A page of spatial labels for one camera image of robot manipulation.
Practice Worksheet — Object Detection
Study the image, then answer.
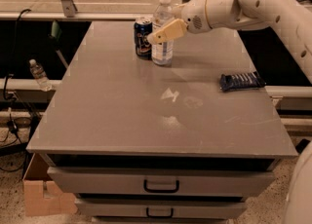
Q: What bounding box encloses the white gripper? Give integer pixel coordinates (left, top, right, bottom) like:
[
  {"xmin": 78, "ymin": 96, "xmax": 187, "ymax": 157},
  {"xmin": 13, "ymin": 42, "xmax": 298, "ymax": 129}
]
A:
[{"xmin": 147, "ymin": 0, "xmax": 212, "ymax": 45}]

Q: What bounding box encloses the clear plastic water bottle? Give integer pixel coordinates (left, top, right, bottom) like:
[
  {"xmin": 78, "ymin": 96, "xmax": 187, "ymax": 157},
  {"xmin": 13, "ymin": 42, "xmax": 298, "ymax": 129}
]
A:
[{"xmin": 152, "ymin": 0, "xmax": 174, "ymax": 66}]

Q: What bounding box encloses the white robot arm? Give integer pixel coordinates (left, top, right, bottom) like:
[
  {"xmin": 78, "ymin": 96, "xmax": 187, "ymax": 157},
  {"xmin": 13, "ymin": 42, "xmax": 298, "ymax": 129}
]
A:
[{"xmin": 147, "ymin": 0, "xmax": 312, "ymax": 82}]

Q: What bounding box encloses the blue pepsi can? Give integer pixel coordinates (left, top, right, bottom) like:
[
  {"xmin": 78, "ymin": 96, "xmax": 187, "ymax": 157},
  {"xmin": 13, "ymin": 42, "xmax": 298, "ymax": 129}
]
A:
[{"xmin": 134, "ymin": 17, "xmax": 152, "ymax": 59}]

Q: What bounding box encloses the small background water bottle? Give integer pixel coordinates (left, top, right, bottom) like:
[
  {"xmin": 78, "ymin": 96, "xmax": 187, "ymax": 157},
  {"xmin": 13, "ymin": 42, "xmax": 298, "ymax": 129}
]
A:
[{"xmin": 29, "ymin": 59, "xmax": 53, "ymax": 92}]

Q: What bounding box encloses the blue snack bar wrapper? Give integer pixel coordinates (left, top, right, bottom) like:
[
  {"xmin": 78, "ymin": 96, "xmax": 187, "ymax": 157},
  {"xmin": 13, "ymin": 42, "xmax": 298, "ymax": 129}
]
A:
[{"xmin": 219, "ymin": 71, "xmax": 266, "ymax": 92}]

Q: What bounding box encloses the grey drawer cabinet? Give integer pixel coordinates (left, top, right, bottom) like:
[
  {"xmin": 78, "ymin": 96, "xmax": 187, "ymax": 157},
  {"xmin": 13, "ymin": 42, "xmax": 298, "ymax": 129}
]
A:
[{"xmin": 28, "ymin": 21, "xmax": 296, "ymax": 224}]

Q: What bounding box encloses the upper grey drawer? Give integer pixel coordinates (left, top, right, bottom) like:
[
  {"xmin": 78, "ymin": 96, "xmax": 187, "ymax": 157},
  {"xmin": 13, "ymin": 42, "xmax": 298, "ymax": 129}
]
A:
[{"xmin": 48, "ymin": 167, "xmax": 275, "ymax": 197}]

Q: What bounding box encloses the grey drawer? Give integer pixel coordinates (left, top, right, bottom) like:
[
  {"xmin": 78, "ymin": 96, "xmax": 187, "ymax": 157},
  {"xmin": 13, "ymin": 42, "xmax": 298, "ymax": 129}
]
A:
[
  {"xmin": 75, "ymin": 199, "xmax": 247, "ymax": 219},
  {"xmin": 48, "ymin": 167, "xmax": 275, "ymax": 197}
]

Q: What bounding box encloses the lower grey drawer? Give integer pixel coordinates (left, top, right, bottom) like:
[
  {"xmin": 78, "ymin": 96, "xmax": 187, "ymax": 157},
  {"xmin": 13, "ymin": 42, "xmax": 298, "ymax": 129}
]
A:
[{"xmin": 75, "ymin": 199, "xmax": 247, "ymax": 219}]

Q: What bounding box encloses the cardboard box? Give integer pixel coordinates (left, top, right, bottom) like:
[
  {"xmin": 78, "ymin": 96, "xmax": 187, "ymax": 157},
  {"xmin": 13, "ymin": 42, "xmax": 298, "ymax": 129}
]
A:
[{"xmin": 22, "ymin": 154, "xmax": 77, "ymax": 217}]

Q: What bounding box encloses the green handled tool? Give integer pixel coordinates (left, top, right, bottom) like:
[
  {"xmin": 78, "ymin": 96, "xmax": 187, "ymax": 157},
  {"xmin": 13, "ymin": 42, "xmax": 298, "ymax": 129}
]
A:
[{"xmin": 49, "ymin": 20, "xmax": 68, "ymax": 68}]

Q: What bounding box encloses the black cable on floor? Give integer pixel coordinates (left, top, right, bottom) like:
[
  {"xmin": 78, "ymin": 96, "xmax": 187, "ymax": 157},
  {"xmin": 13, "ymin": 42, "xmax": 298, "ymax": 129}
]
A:
[{"xmin": 0, "ymin": 8, "xmax": 37, "ymax": 173}]

